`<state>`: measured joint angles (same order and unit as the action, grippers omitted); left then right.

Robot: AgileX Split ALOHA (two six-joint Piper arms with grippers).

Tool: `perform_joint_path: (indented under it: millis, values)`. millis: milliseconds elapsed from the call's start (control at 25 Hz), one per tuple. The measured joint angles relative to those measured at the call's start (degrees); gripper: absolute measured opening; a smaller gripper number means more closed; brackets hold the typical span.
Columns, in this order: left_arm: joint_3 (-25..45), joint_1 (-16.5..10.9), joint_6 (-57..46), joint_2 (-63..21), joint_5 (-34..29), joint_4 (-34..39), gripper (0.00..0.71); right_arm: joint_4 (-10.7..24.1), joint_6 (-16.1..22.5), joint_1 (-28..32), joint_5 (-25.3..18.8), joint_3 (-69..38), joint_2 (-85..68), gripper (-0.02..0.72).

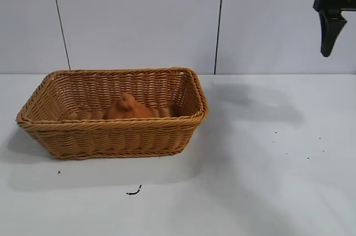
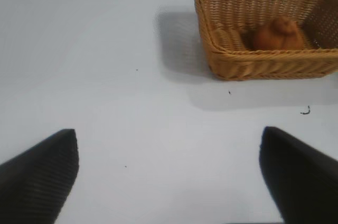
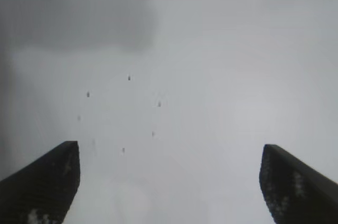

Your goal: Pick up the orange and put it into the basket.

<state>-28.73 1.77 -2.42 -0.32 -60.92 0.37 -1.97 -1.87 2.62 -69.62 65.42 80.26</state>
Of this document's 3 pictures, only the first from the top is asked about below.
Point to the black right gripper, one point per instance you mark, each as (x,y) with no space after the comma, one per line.
(336,2)

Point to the brown bread roll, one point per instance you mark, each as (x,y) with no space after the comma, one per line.
(130,110)

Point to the woven wicker basket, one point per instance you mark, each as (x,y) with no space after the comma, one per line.
(111,135)

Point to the small black thread scrap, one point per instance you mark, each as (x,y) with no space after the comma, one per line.
(135,191)

